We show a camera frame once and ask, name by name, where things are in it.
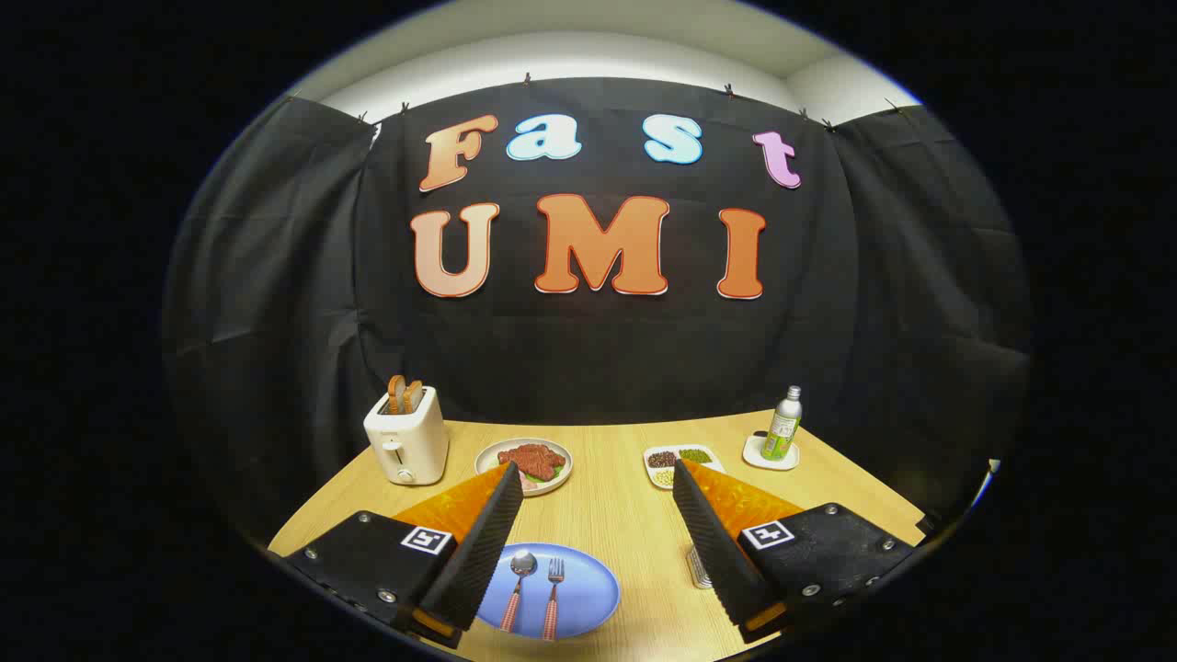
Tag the green labelled bottle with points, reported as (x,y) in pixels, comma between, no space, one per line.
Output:
(782,428)

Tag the pile of green beans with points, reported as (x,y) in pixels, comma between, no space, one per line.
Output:
(695,455)

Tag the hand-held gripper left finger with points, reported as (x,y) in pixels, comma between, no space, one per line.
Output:
(478,552)

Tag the black backdrop cloth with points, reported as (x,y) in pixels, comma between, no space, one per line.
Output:
(598,349)

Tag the white square coaster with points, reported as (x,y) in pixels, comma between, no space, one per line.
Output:
(757,455)

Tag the white divided dish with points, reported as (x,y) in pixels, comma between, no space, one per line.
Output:
(682,468)

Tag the pile of dark beans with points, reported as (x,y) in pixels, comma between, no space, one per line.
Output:
(661,459)

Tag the blue round plate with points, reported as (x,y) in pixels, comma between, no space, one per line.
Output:
(588,588)

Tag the grey oval plate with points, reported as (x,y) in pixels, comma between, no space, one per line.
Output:
(488,456)

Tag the green lettuce leaf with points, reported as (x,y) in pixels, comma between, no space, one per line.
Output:
(544,478)

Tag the brown grilled meat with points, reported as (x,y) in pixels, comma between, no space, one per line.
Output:
(533,458)

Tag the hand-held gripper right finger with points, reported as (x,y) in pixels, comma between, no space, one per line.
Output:
(717,542)

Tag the white toaster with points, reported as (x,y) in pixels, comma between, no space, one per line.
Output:
(409,441)

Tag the brown toast slice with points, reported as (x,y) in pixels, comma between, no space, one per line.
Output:
(395,393)
(414,395)

